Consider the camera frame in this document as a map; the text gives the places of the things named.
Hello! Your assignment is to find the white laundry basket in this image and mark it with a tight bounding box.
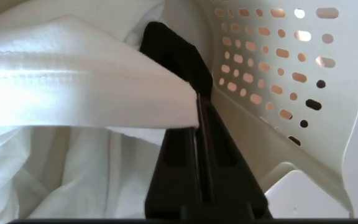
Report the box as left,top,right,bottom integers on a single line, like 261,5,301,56
163,0,358,218

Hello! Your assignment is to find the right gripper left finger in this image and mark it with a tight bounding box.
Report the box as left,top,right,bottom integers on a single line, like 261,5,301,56
144,127,203,218

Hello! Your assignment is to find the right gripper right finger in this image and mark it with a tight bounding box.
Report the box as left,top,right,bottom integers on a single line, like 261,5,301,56
196,93,273,218

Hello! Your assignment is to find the white printed t-shirt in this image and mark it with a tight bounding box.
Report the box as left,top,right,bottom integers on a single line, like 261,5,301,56
0,0,199,224

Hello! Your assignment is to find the black garment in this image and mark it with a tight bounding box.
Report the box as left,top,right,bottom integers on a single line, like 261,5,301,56
139,21,214,101

